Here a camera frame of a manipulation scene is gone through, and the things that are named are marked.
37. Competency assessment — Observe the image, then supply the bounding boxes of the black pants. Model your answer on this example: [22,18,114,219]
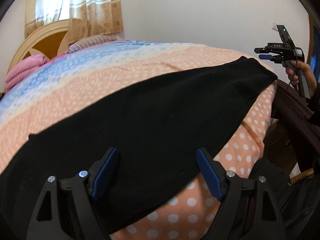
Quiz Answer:
[1,57,277,239]

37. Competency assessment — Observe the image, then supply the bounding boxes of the person's right hand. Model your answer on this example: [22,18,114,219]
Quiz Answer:
[282,60,317,97]

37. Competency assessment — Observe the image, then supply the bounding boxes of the polka dot bed cover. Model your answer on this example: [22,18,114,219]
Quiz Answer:
[1,41,277,239]

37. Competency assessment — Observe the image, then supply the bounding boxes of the dark wooden furniture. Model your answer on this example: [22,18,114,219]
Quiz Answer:
[262,78,320,230]

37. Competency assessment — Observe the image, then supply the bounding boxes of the folded pink blanket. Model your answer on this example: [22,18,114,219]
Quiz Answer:
[5,54,48,92]

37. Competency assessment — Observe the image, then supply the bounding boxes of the striped pillow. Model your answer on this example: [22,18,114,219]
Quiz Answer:
[67,35,117,54]

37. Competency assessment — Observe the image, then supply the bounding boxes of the cream wooden headboard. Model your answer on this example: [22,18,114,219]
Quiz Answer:
[8,20,69,72]

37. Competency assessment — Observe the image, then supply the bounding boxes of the beige curtain behind headboard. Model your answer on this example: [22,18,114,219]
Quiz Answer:
[24,0,123,43]

